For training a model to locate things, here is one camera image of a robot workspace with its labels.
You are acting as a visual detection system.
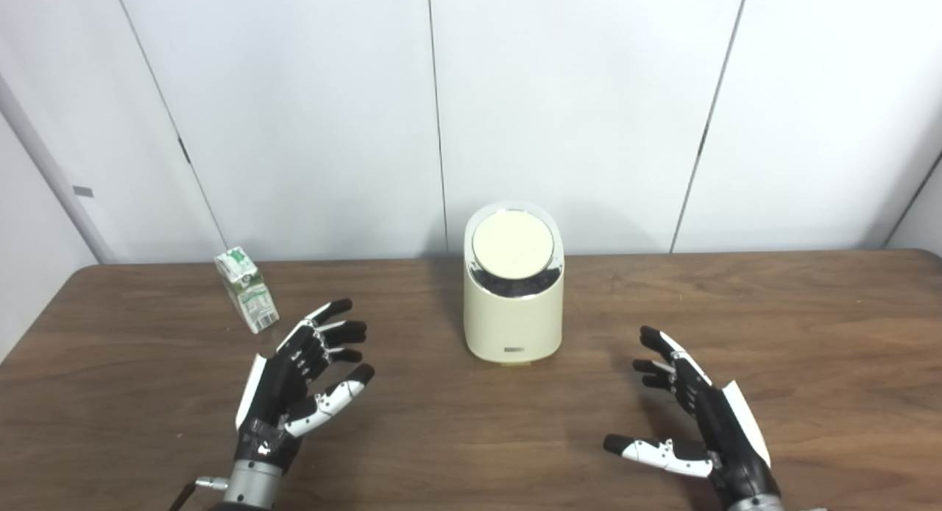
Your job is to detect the cream round bin lid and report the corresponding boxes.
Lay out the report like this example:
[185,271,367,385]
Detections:
[472,210,555,280]

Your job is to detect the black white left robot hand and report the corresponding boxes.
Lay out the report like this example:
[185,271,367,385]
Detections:
[234,298,376,471]

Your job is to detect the cream-colored bin body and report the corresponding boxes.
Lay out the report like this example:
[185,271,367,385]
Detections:
[463,200,566,364]

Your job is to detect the green white milk carton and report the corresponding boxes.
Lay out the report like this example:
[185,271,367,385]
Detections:
[214,247,280,334]

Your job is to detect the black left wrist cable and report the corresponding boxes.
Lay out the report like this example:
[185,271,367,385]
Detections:
[169,478,229,511]

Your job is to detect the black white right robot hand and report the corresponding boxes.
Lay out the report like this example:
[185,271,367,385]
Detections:
[603,325,782,501]

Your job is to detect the white wall corner post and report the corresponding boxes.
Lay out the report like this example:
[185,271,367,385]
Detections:
[0,73,117,265]

